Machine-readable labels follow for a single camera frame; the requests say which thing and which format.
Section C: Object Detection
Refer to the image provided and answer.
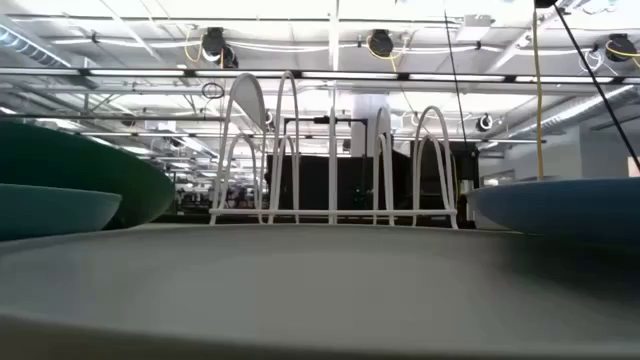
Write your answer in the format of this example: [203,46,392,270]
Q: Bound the white wire dish rack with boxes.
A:
[208,70,459,230]

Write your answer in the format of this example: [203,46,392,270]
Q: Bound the yellow hanging cable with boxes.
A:
[531,7,546,181]

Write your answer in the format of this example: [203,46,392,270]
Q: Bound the black ceiling cable reel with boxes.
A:
[604,33,639,64]
[201,27,239,70]
[367,28,396,59]

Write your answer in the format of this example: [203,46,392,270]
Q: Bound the teal plate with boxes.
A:
[0,182,123,242]

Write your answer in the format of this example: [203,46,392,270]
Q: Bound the dark green plate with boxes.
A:
[0,119,176,231]

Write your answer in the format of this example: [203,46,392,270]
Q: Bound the black background partition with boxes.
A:
[264,140,481,211]

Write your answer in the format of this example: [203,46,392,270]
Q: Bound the blue plate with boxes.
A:
[464,177,640,246]

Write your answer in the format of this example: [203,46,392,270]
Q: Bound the grey plate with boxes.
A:
[0,222,640,360]

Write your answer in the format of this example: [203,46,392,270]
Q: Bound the white round pillar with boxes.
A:
[349,93,392,159]

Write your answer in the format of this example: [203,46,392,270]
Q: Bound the thin black hanging cable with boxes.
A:
[443,9,469,151]

